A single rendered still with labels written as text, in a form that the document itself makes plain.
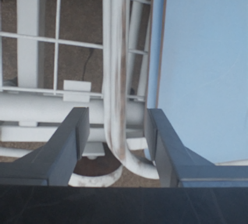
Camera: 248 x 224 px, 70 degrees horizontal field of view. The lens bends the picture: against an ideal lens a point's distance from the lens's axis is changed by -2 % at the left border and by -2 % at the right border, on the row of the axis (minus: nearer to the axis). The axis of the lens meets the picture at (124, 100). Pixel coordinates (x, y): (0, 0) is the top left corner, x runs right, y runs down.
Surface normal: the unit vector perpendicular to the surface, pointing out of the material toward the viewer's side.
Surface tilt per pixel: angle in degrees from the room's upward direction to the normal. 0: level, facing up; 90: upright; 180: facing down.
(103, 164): 90
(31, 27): 0
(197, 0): 3
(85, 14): 0
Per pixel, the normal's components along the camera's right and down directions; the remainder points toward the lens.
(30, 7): 0.23, 0.29
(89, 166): 0.14, -0.95
